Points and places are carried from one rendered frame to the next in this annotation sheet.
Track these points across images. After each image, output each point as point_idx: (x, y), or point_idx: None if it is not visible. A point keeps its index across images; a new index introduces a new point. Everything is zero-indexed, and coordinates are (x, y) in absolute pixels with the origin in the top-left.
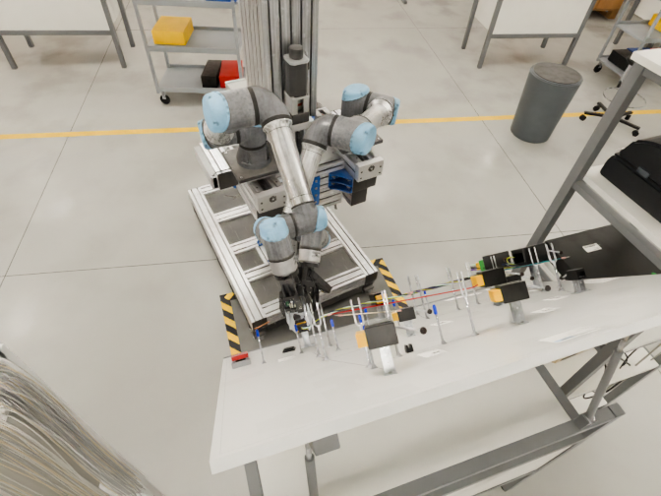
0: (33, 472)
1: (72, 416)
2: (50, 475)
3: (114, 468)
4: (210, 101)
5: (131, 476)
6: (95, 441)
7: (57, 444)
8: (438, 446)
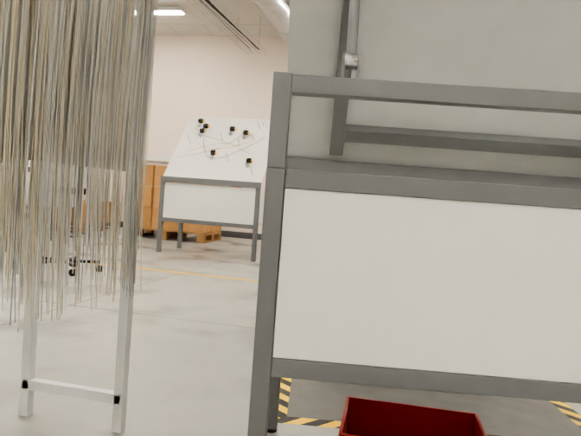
0: (118, 15)
1: (153, 43)
2: (125, 23)
3: (137, 174)
4: None
5: (137, 235)
6: (146, 112)
7: (139, 26)
8: None
